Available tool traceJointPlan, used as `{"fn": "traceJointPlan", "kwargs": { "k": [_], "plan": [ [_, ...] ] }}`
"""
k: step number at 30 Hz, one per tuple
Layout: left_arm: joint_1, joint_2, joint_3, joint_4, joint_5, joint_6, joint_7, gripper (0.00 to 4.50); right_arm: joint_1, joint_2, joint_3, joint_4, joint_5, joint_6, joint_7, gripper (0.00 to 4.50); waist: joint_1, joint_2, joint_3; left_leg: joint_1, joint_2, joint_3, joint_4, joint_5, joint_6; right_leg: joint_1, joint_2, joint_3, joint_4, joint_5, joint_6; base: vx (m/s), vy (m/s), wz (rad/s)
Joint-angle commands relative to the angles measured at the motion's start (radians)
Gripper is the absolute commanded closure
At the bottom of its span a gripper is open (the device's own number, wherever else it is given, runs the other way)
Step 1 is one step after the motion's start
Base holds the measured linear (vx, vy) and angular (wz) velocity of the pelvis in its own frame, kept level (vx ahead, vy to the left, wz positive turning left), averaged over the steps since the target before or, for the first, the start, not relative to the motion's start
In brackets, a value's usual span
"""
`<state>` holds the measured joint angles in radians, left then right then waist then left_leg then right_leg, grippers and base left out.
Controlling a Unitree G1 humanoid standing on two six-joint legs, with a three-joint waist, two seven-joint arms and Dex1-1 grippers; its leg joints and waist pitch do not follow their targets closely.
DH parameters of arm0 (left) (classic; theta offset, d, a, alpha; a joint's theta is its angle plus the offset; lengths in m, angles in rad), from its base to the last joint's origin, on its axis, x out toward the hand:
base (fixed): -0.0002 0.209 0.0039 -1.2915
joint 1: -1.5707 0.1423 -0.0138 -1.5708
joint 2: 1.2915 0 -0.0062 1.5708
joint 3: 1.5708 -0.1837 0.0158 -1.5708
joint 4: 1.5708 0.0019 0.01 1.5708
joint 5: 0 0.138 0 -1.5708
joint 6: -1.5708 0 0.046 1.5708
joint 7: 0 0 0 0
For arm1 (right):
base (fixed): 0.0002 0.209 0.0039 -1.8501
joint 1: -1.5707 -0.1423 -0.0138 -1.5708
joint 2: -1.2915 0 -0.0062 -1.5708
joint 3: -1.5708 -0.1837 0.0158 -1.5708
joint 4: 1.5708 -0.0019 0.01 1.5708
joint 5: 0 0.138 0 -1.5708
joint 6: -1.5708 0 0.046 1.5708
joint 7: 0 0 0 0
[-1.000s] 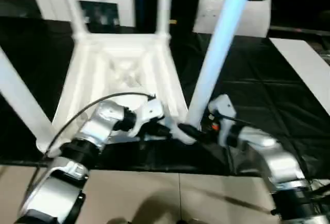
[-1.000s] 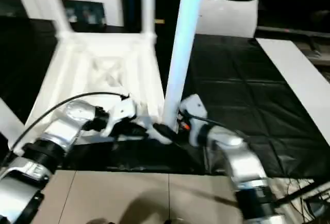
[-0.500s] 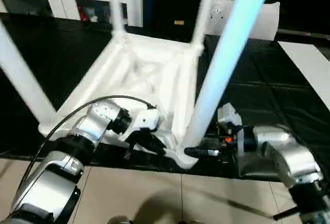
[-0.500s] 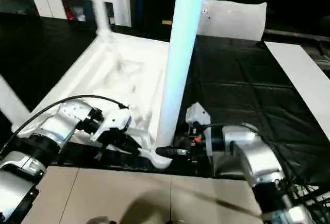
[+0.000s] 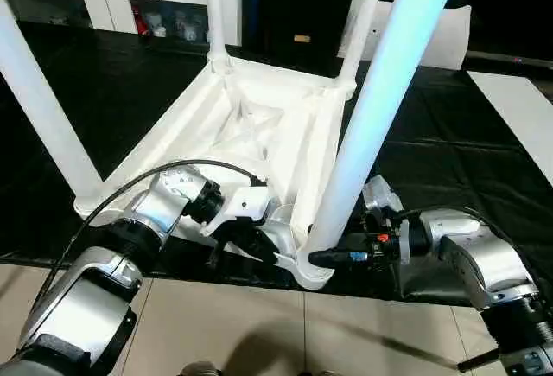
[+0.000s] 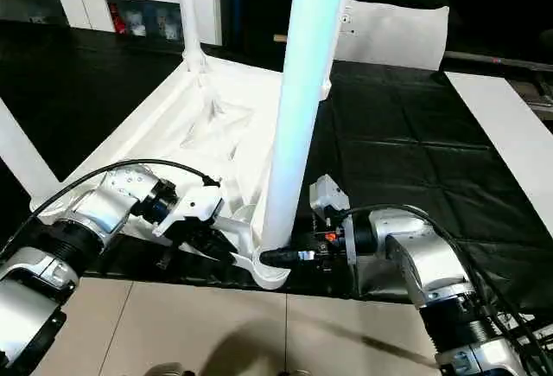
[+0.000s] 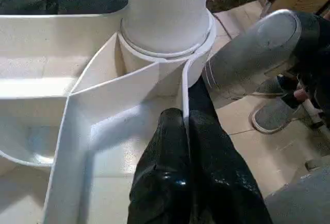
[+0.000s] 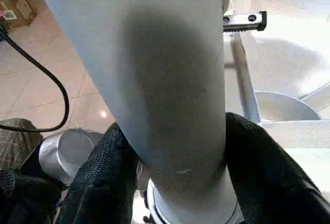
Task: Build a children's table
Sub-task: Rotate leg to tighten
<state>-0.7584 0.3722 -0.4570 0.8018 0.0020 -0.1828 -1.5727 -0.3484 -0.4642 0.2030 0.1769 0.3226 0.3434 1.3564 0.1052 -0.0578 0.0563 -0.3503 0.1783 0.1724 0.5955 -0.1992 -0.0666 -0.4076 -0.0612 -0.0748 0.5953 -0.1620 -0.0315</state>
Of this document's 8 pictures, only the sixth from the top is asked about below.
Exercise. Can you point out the black cabinet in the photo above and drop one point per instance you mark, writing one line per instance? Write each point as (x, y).
(255, 4)

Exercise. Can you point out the small tan label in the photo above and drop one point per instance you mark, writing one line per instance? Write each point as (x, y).
(279, 39)

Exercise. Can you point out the black table mat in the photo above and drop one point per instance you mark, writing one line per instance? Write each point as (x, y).
(410, 134)

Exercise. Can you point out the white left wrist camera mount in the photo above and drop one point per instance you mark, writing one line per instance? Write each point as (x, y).
(198, 205)

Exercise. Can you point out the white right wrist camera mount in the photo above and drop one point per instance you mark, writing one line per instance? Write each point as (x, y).
(328, 194)

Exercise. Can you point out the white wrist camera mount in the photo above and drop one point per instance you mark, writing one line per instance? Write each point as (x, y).
(328, 194)
(198, 205)

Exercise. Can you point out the white plastic table top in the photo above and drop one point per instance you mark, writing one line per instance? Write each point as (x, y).
(173, 103)

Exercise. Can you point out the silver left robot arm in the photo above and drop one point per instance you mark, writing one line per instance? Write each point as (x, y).
(103, 207)

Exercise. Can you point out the white flat board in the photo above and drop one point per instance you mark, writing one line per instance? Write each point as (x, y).
(505, 125)

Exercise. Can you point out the dark low tv bench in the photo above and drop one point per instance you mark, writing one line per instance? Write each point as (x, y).
(538, 91)

